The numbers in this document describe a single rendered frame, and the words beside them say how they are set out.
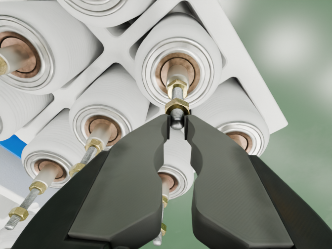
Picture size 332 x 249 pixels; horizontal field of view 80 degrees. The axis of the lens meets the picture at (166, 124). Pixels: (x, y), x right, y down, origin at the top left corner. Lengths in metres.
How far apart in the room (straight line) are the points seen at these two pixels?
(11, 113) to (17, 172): 0.30
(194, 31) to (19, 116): 0.25
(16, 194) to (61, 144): 0.29
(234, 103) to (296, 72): 0.30
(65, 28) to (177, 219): 0.75
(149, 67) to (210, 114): 0.10
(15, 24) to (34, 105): 0.14
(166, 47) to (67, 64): 0.11
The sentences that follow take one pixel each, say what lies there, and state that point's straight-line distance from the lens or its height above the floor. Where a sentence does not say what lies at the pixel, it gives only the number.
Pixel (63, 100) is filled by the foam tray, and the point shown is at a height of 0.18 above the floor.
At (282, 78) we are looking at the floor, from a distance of 0.54.
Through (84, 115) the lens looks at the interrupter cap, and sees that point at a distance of 0.26.
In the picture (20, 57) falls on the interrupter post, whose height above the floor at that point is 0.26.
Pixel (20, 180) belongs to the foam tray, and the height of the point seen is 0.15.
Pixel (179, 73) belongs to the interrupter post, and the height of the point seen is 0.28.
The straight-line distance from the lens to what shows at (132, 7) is 0.21.
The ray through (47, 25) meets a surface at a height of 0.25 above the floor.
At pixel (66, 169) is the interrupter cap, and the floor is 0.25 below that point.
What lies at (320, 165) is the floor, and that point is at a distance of 0.76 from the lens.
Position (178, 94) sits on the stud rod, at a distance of 0.16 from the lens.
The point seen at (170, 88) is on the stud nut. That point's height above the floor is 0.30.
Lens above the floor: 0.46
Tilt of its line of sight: 57 degrees down
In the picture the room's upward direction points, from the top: 175 degrees counter-clockwise
